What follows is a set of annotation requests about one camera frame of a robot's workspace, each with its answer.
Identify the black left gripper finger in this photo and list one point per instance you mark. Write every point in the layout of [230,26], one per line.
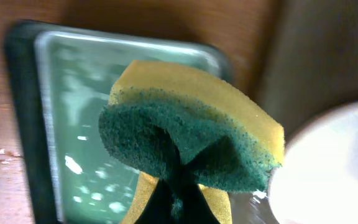
[184,205]

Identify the green and yellow sponge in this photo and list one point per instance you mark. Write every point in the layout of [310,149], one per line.
[186,126]

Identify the white plate bottom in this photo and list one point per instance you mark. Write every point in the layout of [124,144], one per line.
[318,182]

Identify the dark green water tray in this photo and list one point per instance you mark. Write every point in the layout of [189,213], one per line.
[60,79]

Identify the dark brown serving tray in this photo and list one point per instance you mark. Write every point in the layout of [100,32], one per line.
[299,60]

